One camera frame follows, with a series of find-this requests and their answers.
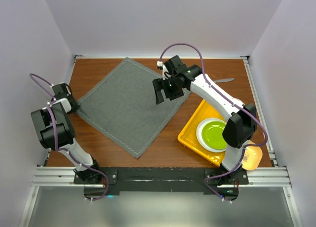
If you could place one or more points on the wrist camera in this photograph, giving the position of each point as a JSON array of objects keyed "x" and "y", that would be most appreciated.
[
  {"x": 172, "y": 67},
  {"x": 61, "y": 90}
]

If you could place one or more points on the grey cloth napkin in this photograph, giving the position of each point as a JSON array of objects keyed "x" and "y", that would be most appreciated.
[{"x": 122, "y": 106}]

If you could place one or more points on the green plate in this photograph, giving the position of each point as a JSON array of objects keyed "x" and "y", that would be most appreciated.
[{"x": 212, "y": 135}]

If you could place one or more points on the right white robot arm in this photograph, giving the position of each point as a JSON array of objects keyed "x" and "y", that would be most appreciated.
[{"x": 241, "y": 121}]

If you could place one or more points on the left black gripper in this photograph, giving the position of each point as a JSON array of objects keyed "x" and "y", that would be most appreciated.
[{"x": 75, "y": 107}]

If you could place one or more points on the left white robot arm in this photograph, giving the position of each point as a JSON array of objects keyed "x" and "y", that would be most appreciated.
[{"x": 55, "y": 131}]

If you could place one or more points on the orange square plate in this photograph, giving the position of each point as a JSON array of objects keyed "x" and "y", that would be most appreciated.
[{"x": 252, "y": 158}]

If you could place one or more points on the white plate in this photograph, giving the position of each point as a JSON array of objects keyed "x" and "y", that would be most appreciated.
[{"x": 199, "y": 131}]

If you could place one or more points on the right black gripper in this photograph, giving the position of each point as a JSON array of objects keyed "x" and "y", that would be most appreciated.
[{"x": 159, "y": 85}]

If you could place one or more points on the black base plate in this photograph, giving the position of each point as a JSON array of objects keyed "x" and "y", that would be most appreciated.
[{"x": 112, "y": 181}]

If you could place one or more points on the yellow plastic tray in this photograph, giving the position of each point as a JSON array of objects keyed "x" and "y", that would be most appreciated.
[{"x": 188, "y": 136}]

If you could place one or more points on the silver table knife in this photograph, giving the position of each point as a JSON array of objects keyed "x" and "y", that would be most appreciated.
[{"x": 224, "y": 80}]

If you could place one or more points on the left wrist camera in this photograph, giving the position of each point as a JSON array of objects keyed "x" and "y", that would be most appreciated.
[{"x": 61, "y": 90}]

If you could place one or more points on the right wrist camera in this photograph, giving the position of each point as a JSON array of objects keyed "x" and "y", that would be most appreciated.
[{"x": 172, "y": 67}]

